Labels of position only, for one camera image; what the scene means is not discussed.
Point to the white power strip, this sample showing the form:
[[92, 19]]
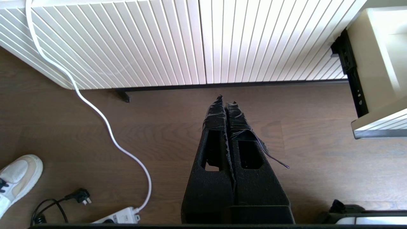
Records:
[[122, 216]]

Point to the cream tv cabinet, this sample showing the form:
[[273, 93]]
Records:
[[159, 41]]

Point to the white sneaker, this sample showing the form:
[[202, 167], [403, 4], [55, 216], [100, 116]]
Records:
[[22, 175]]

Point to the cream drawer with ribbed front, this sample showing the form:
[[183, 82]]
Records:
[[375, 63]]

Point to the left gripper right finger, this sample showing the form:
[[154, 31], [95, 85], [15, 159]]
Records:
[[260, 187]]

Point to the black white robot base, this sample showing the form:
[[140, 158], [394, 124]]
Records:
[[346, 208]]

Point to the black drawer slide rail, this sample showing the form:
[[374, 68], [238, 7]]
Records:
[[356, 86]]

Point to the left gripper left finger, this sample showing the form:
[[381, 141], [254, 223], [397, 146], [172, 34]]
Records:
[[206, 190]]

